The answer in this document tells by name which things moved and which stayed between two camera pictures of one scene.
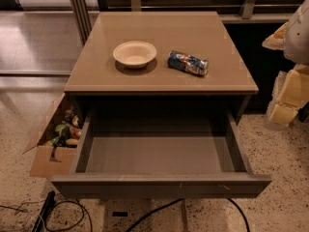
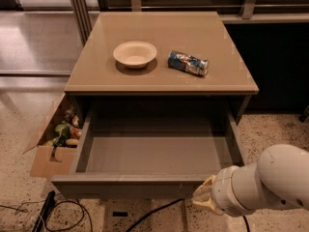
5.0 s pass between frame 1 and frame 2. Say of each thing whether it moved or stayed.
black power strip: stayed
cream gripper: moved
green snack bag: stayed
